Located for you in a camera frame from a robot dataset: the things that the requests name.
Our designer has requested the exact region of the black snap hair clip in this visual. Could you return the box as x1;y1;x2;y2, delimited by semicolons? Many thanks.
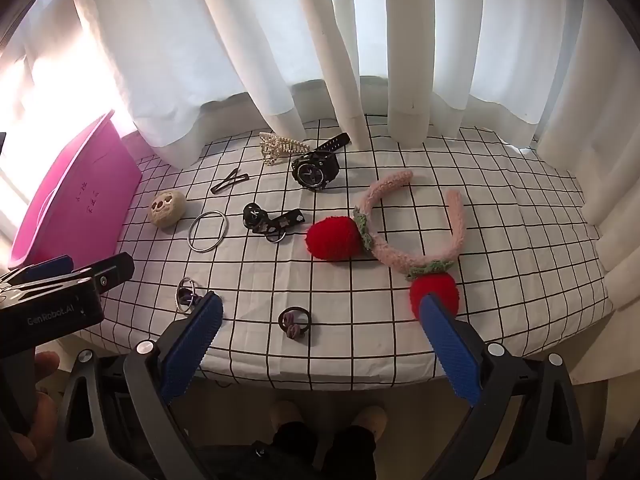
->
211;167;242;195
212;174;249;194

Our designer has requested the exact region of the white black checked tablecloth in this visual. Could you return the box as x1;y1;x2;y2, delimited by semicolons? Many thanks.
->
100;115;616;391

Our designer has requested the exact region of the pink fuzzy strawberry headband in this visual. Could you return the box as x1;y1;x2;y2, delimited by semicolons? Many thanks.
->
306;170;468;321

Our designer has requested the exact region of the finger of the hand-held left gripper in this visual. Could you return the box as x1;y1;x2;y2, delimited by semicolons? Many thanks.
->
0;255;76;288
75;252;136;295

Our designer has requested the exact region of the person's left hand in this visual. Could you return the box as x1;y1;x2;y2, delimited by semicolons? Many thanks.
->
24;351;62;456

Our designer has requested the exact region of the silver metal bangle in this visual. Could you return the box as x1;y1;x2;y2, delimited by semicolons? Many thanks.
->
187;210;230;253

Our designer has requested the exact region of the beige slipper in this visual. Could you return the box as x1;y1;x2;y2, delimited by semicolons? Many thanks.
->
350;405;389;441
270;400;307;436

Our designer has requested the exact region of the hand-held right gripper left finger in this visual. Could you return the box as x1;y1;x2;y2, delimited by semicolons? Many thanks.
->
52;290;224;480

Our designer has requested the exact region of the black wrist watch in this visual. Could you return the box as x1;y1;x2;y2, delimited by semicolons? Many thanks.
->
291;132;351;192

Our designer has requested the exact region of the black purple hair tie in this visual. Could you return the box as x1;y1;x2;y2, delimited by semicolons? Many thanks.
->
277;306;312;338

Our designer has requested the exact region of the gold pearl claw clip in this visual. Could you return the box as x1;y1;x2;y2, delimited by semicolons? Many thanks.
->
259;132;311;167

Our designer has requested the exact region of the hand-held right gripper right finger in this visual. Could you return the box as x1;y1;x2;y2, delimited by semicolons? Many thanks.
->
419;293;587;480

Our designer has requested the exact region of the white curtain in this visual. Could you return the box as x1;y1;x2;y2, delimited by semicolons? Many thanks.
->
0;0;640;281

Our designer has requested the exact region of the beige sloth face plush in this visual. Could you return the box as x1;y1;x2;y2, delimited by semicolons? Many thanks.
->
150;190;190;231

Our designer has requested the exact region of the silver key ring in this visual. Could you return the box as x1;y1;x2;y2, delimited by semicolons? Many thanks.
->
175;276;202;316

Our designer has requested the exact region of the black white bow hair tie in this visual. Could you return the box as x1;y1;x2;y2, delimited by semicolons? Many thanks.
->
242;202;306;243

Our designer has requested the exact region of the pink plastic basin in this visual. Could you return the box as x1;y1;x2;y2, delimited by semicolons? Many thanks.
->
7;110;143;271

